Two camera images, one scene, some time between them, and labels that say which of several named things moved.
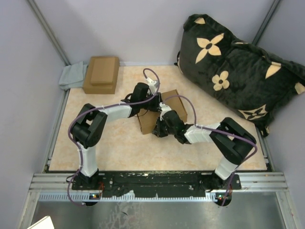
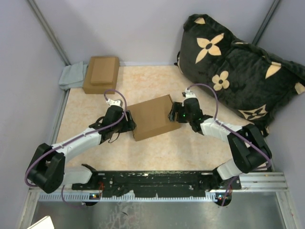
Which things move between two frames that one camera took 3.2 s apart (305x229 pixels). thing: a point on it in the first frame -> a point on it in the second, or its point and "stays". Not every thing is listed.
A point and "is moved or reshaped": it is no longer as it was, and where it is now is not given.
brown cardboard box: (147, 118) is moved or reshaped
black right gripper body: (163, 130) -> (184, 117)
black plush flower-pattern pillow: (257, 84) stays
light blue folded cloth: (73, 76) stays
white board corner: (45, 223) stays
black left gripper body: (152, 105) -> (123, 126)
